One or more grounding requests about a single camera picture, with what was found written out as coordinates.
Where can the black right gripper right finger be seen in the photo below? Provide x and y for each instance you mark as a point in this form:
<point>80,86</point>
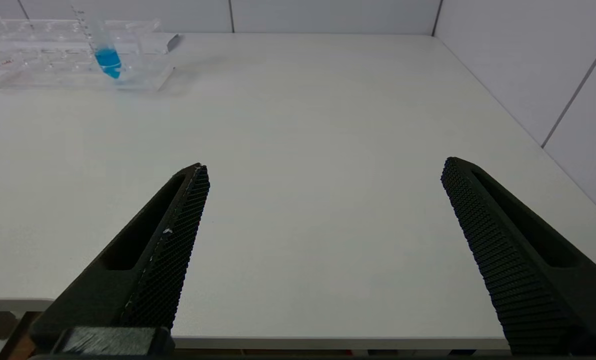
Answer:
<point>528,280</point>

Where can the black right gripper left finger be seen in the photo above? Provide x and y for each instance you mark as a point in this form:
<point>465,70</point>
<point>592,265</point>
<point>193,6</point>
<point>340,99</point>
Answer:
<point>143,270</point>

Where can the test tube with blue pigment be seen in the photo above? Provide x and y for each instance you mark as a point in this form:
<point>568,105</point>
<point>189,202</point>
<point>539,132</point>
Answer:
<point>108,60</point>

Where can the clear acrylic test tube rack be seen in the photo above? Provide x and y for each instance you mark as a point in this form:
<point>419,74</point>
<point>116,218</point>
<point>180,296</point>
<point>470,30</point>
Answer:
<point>38,60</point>

